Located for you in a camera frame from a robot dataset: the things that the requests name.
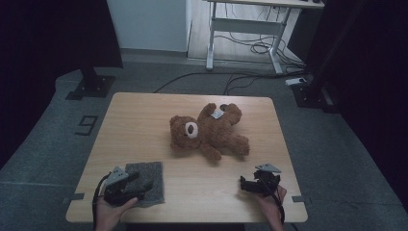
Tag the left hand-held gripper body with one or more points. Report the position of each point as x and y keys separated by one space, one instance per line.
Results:
x=115 y=183

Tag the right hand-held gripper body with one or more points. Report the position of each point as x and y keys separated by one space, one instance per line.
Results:
x=267 y=184

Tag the grey fuzzy cloth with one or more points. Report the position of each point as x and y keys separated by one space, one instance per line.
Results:
x=150 y=183

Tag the brown teddy bear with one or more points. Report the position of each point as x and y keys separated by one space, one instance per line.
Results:
x=211 y=131

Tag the person's right hand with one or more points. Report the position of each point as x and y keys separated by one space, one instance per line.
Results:
x=269 y=205

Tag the person's left hand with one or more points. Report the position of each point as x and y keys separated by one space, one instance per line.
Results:
x=109 y=215

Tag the grey tape strip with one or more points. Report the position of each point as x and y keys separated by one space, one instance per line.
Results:
x=301 y=199
x=75 y=197

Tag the white power strip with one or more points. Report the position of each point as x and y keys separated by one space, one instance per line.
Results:
x=295 y=81

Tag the dark curtain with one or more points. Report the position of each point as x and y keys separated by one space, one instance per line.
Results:
x=48 y=48
x=369 y=64

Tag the black stand base plate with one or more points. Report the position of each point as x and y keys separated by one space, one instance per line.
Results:
x=93 y=86
x=316 y=96

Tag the white metal frame desk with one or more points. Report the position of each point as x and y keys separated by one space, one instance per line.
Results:
x=247 y=25

